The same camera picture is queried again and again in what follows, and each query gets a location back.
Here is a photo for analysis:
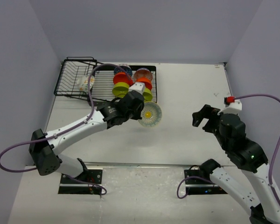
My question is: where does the green bowl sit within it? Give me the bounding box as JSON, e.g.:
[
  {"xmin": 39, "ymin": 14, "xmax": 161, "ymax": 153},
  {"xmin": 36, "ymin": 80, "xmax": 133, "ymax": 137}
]
[
  {"xmin": 143, "ymin": 87, "xmax": 153, "ymax": 102},
  {"xmin": 112, "ymin": 82, "xmax": 130, "ymax": 98}
]

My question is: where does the yellow teal patterned bowl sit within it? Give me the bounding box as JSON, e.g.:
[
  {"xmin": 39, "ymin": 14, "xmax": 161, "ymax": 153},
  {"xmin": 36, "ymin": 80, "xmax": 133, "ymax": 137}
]
[{"xmin": 138, "ymin": 101, "xmax": 162, "ymax": 127}]

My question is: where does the white floral bowl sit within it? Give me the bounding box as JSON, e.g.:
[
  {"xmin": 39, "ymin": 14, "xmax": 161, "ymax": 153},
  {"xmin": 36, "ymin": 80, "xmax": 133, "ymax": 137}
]
[{"xmin": 77, "ymin": 75, "xmax": 95, "ymax": 92}]

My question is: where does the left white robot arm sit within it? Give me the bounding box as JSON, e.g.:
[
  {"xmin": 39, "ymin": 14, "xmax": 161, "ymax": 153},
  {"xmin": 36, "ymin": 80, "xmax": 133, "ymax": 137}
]
[{"xmin": 29, "ymin": 90, "xmax": 144, "ymax": 183}]

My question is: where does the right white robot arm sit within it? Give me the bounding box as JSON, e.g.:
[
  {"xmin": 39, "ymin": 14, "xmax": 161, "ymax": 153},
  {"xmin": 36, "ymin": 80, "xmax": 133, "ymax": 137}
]
[{"xmin": 192, "ymin": 100, "xmax": 280, "ymax": 224}]

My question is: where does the right orange bowl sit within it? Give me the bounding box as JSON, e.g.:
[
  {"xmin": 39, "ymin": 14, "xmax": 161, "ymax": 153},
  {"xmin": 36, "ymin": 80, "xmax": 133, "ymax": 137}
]
[{"xmin": 136, "ymin": 77, "xmax": 153, "ymax": 90}]

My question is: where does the orange bowl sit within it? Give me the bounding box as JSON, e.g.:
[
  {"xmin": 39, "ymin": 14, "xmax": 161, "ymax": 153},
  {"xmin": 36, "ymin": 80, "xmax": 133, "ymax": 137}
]
[
  {"xmin": 113, "ymin": 72, "xmax": 133, "ymax": 86},
  {"xmin": 136, "ymin": 77, "xmax": 153, "ymax": 90}
]

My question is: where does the left orange bowl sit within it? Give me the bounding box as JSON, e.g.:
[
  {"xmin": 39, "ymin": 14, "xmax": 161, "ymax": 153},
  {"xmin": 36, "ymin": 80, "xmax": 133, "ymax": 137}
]
[{"xmin": 113, "ymin": 72, "xmax": 133, "ymax": 86}]

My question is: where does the red patterned bowl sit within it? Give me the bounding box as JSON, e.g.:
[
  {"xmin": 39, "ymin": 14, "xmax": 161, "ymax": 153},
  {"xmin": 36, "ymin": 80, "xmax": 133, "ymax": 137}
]
[{"xmin": 133, "ymin": 68, "xmax": 153, "ymax": 81}]

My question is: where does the blue patterned bowl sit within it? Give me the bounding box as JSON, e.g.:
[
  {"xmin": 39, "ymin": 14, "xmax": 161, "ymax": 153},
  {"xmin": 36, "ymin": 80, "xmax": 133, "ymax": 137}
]
[{"xmin": 113, "ymin": 64, "xmax": 133, "ymax": 76}]

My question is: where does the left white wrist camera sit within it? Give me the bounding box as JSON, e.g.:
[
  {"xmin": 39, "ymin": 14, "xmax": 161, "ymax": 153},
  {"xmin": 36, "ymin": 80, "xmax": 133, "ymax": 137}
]
[{"xmin": 128, "ymin": 82, "xmax": 145, "ymax": 94}]

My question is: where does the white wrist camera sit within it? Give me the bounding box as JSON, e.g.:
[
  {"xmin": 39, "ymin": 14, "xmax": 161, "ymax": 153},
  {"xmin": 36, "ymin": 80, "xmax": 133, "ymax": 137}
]
[
  {"xmin": 128, "ymin": 82, "xmax": 145, "ymax": 94},
  {"xmin": 217, "ymin": 96, "xmax": 242, "ymax": 115}
]

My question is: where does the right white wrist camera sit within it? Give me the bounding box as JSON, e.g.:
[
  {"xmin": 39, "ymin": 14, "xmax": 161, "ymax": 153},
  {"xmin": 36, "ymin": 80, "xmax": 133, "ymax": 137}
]
[{"xmin": 217, "ymin": 96, "xmax": 242, "ymax": 115}]

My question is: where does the black wire dish rack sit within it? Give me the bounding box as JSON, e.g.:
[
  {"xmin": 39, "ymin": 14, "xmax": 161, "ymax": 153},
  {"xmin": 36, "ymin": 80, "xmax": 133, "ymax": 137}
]
[{"xmin": 54, "ymin": 57, "xmax": 158, "ymax": 105}]

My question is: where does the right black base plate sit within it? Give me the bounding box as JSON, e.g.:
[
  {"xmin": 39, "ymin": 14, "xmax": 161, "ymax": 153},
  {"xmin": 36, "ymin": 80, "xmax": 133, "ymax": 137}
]
[{"xmin": 184, "ymin": 166, "xmax": 227, "ymax": 195}]

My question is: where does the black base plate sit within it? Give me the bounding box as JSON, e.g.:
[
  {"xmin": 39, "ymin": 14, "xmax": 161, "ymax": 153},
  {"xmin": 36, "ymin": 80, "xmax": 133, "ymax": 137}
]
[
  {"xmin": 58, "ymin": 168, "xmax": 106, "ymax": 196},
  {"xmin": 184, "ymin": 166, "xmax": 227, "ymax": 195}
]

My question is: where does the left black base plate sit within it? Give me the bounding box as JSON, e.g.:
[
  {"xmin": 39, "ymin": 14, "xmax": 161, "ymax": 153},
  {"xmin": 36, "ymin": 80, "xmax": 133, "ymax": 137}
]
[{"xmin": 58, "ymin": 168, "xmax": 106, "ymax": 196}]

